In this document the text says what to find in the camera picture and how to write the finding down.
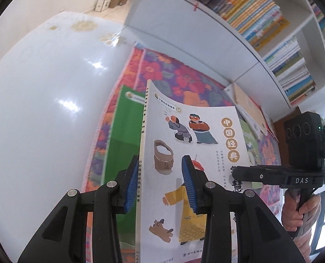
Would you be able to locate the beige cover book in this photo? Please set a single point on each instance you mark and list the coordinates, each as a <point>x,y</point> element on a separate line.
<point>246,104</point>

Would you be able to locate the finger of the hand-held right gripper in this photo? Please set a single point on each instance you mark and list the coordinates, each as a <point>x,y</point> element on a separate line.
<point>255,174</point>

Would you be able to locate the white cardboard box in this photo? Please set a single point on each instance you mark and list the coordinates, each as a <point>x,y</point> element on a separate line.
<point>103,4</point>

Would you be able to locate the small white book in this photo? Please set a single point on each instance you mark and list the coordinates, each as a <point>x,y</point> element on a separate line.
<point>266,122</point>

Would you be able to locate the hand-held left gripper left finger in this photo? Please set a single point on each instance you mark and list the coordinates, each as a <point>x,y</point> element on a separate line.
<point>131,186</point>

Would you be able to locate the person's right forearm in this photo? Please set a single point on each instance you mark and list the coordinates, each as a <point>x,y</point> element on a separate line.
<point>303,246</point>

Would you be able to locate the green landscape picture book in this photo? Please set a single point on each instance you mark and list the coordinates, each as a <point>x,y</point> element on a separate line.
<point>251,145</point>

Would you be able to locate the floral patterned mat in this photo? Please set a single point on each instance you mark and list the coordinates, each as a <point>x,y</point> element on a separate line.
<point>178,76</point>

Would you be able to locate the rows of shelved books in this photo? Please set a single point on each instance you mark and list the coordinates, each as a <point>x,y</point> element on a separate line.
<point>255,11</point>

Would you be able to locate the white book with yellow-robed man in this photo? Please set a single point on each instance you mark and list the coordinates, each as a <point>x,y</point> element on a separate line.
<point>162,131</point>

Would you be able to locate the white bookshelf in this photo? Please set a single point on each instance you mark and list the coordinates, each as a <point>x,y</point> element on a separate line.
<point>178,22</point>

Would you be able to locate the green cover book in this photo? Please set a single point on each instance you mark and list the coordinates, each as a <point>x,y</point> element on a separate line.
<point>124,131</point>

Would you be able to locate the person's right hand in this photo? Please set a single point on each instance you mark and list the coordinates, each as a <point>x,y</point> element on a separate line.
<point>289,213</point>

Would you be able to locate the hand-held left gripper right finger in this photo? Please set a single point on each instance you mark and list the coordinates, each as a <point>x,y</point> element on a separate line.
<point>188,186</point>

